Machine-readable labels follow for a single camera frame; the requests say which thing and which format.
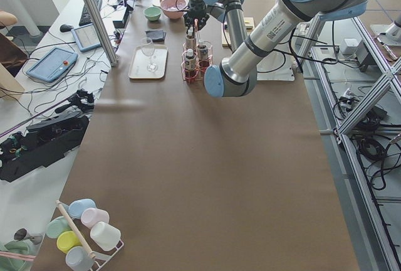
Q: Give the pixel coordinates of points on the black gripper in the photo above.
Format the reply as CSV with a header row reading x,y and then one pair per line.
x,y
197,12

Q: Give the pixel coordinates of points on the copper wire bottle basket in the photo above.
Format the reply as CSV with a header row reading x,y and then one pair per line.
x,y
199,75

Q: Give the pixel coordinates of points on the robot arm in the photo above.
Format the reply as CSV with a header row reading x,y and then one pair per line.
x,y
228,12
236,76

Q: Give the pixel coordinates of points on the tea bottle white cap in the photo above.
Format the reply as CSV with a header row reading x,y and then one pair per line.
x,y
190,65
203,56
191,42

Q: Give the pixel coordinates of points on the pink bowl with ice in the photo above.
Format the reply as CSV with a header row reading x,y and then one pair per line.
x,y
173,9

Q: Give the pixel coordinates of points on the grey folded cloth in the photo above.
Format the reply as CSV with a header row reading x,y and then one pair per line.
x,y
156,35

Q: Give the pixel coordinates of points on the green bowl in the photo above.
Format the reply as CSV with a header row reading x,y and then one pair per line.
x,y
152,13

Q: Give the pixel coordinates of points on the wooden cutting board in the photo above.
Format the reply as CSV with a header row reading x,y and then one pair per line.
x,y
225,36

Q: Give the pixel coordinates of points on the clear wine glass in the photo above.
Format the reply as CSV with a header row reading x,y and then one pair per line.
x,y
148,49

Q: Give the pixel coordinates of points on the cream rabbit tray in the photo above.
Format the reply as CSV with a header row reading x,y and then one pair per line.
x,y
138,69

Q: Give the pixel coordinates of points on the blue teach pendant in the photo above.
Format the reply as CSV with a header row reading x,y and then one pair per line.
x,y
86,38
53,65

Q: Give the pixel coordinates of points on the black computer mouse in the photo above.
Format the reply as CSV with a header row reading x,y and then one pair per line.
x,y
66,28

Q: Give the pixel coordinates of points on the pink plastic cup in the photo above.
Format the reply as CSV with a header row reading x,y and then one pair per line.
x,y
92,216

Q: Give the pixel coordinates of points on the blue plastic cup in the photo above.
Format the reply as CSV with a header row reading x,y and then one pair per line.
x,y
77,207

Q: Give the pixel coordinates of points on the white plastic cup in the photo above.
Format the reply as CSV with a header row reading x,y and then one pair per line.
x,y
105,235

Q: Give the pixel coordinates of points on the green plastic cup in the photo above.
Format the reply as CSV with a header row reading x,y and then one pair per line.
x,y
56,227

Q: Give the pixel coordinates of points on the yellow plastic cup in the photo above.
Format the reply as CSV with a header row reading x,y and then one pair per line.
x,y
67,240

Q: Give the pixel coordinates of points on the grey plastic cup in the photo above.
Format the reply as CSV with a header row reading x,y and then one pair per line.
x,y
77,259

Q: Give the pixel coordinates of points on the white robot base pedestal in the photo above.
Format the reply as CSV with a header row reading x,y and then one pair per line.
x,y
277,66

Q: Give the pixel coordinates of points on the aluminium frame post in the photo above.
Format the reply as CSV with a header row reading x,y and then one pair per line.
x,y
101,32

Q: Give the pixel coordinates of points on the white wire cup rack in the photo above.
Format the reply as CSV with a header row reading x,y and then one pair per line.
x,y
101,257

